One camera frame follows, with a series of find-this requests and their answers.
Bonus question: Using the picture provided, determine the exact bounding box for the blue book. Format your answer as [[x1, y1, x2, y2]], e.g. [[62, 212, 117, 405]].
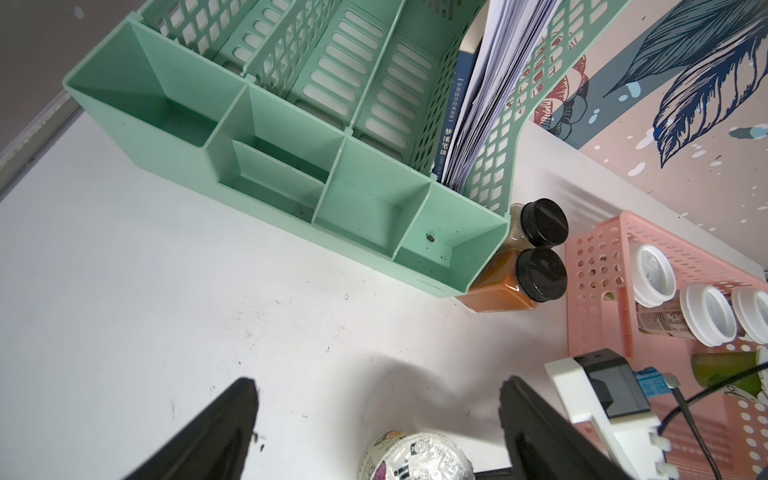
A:
[[433, 33, 483, 182]]

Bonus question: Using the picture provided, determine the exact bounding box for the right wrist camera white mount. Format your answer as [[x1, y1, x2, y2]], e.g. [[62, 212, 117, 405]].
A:
[[545, 349, 680, 479]]

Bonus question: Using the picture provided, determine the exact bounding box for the light spice jar black lid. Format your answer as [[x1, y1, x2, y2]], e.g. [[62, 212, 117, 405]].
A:
[[502, 198, 569, 250]]

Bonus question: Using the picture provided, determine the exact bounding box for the brown foil-lid yogurt cup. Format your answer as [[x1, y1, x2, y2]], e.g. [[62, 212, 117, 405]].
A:
[[357, 430, 475, 480]]

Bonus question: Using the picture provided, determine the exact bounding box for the black camera cable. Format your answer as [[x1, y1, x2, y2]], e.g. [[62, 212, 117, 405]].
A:
[[657, 362, 768, 480]]

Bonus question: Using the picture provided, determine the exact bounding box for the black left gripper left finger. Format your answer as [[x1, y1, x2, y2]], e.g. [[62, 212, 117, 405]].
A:
[[128, 377, 259, 479]]

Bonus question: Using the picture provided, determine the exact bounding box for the orange spice jar black lid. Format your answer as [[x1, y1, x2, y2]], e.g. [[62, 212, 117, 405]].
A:
[[458, 247, 568, 313]]

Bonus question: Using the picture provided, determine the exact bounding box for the green white-lid yogurt cup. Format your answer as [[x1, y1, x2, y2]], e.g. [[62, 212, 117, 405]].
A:
[[691, 346, 767, 406]]

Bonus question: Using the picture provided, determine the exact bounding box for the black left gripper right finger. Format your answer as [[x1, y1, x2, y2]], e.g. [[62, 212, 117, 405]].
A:
[[499, 376, 629, 480]]

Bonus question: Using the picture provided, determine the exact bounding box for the green plastic file organizer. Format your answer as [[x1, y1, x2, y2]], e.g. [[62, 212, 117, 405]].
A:
[[64, 1, 624, 298]]

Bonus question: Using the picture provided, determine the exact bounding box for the pink plastic basket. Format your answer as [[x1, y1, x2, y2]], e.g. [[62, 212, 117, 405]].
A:
[[565, 211, 767, 479]]

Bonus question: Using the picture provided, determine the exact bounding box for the white paper stack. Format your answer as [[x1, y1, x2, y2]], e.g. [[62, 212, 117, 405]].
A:
[[440, 1, 560, 192]]

